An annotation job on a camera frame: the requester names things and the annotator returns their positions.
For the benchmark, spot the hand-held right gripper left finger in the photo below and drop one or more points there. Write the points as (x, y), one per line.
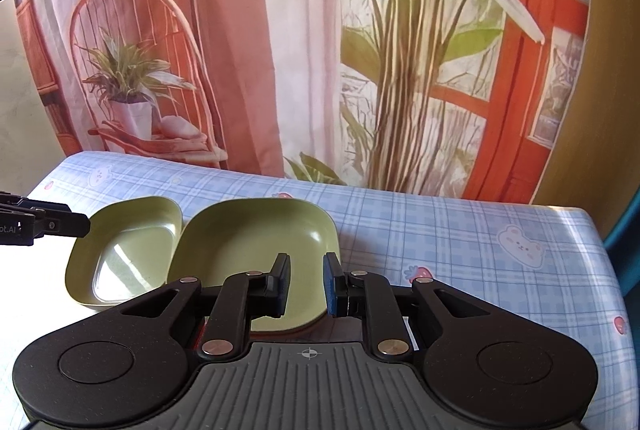
(283, 286)

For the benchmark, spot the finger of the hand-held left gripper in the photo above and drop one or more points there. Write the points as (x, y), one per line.
(60, 221)

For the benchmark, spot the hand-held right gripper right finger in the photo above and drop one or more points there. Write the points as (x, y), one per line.
(331, 286)

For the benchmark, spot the green square plate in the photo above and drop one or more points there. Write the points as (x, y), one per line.
(240, 242)

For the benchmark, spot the light green square bowl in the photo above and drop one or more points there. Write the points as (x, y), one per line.
(120, 255)

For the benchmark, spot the blue checked tablecloth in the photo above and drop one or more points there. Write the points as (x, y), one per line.
(475, 230)

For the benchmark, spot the printed backdrop cloth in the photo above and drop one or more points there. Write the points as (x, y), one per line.
(280, 34)

